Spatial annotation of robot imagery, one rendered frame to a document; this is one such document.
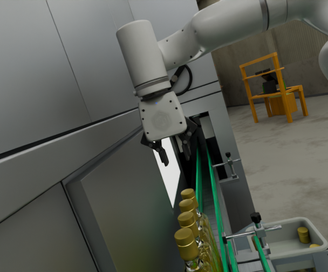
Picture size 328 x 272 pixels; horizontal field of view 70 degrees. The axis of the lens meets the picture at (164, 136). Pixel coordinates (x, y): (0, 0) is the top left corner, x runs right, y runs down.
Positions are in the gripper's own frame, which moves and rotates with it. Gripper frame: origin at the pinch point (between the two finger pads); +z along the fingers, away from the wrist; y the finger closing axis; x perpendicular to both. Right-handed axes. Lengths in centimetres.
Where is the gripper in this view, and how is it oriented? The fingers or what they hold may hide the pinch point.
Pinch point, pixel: (175, 155)
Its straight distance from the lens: 58.6
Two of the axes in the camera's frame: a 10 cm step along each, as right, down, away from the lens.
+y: 9.4, -2.8, -2.1
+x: 1.6, -2.1, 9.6
